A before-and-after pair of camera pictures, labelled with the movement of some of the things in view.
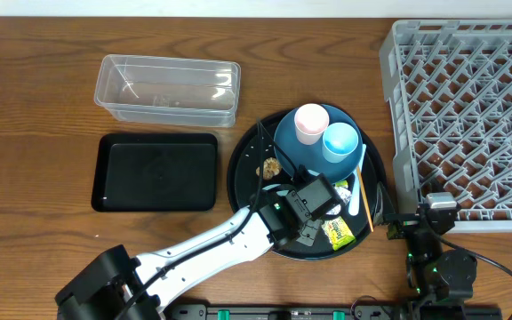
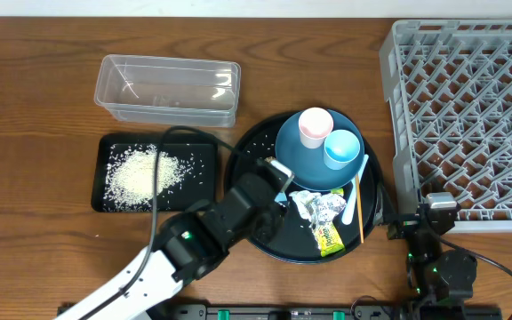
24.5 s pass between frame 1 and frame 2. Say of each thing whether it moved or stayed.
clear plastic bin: stayed
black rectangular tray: stayed
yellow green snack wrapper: moved
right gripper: stayed
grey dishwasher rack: stayed
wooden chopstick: moved
